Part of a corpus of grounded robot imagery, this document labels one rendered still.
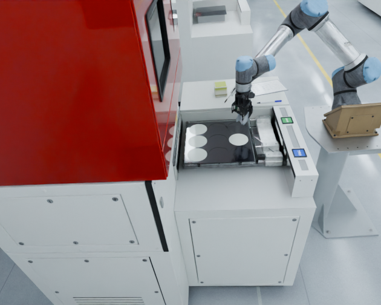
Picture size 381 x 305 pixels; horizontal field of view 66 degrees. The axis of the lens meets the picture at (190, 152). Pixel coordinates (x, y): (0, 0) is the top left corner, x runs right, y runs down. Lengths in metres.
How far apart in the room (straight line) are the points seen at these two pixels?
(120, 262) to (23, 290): 1.19
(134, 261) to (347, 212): 1.70
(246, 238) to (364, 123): 0.87
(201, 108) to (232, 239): 0.74
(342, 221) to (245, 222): 1.16
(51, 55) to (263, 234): 1.18
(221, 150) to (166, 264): 0.60
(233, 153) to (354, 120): 0.67
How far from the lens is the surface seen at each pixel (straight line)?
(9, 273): 2.57
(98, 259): 1.37
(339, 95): 1.81
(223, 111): 1.71
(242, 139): 1.56
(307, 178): 1.34
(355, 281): 2.23
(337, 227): 2.40
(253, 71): 1.38
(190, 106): 1.73
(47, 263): 1.49
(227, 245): 1.57
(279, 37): 1.67
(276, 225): 1.46
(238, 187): 1.42
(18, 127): 0.92
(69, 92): 0.79
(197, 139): 1.58
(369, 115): 1.77
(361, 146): 1.78
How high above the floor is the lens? 1.87
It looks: 40 degrees down
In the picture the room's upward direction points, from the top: 7 degrees counter-clockwise
